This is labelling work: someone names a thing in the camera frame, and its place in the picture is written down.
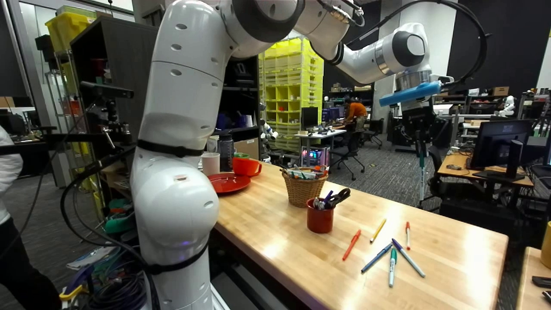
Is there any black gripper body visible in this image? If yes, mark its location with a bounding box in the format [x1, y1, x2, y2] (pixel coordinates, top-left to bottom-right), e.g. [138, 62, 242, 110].
[400, 101, 440, 142]

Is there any black marker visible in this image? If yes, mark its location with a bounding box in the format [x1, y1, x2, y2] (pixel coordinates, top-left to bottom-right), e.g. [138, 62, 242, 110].
[330, 186, 354, 210]

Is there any blue and grey marker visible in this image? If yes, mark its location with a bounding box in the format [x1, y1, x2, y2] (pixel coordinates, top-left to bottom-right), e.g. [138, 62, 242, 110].
[391, 237, 429, 280]

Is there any orange marker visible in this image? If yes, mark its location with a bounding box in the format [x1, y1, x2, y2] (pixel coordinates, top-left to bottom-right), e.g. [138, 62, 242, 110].
[342, 229, 364, 263]

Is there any teal and white marker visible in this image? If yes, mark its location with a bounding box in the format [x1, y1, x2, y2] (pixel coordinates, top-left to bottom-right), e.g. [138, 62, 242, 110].
[388, 246, 400, 289]

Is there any red marker cup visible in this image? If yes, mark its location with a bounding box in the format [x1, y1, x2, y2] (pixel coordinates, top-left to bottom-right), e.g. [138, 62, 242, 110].
[305, 198, 336, 235]

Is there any white cup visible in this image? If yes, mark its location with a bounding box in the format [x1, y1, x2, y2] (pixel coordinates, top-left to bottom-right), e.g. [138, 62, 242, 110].
[200, 149, 223, 175]

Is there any black background desk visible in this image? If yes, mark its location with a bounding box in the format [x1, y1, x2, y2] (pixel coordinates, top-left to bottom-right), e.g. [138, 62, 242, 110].
[388, 110, 457, 151]

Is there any wooden office desk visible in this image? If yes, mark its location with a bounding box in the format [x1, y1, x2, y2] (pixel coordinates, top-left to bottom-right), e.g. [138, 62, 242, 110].
[436, 149, 536, 189]

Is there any black office chair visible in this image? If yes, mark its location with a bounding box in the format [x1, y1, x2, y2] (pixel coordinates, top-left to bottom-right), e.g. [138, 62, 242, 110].
[417, 142, 462, 211]

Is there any person in orange shirt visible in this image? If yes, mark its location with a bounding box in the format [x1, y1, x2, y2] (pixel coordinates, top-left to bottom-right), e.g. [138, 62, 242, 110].
[343, 98, 371, 130]

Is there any black swivel chair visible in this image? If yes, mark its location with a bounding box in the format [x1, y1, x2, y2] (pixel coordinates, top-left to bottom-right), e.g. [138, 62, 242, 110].
[331, 127, 369, 182]

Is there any black computer monitor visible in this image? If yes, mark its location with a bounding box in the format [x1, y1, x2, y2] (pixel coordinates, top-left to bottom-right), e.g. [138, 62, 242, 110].
[469, 117, 536, 175]

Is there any woven wicker basket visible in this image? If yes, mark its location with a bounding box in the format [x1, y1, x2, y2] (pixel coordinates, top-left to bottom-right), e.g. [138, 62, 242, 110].
[280, 165, 331, 208]

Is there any yellow bin shelf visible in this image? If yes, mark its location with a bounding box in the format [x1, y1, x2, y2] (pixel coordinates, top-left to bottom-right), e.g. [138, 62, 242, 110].
[257, 36, 328, 155]

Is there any red mug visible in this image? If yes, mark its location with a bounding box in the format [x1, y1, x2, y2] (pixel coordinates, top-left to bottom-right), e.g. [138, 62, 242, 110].
[231, 156, 266, 177]

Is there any black storage shelf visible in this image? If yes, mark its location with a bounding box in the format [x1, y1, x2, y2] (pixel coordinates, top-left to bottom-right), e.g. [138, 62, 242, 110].
[214, 55, 262, 158]

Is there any red plate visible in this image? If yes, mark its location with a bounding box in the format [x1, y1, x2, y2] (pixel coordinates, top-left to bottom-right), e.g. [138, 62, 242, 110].
[209, 170, 254, 194]

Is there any dark bottle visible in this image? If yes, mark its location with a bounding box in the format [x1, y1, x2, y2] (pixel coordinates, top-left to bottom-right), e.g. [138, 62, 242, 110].
[218, 129, 237, 172]

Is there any yellow plastic bin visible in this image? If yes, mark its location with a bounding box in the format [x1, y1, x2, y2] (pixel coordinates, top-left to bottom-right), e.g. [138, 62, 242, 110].
[45, 5, 100, 60]

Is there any person in white shirt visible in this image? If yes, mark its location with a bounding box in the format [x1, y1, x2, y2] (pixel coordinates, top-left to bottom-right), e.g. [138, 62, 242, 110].
[0, 125, 63, 310]

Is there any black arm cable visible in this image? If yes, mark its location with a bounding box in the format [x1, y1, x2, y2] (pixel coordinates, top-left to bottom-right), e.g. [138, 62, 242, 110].
[343, 0, 491, 89]

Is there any pile of floor cables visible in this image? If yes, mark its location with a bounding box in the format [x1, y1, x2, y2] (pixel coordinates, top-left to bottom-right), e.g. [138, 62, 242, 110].
[57, 246, 152, 310]

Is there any black base cable loop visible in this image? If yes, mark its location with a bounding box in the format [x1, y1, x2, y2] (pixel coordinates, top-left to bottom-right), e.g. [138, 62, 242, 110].
[59, 146, 162, 310]

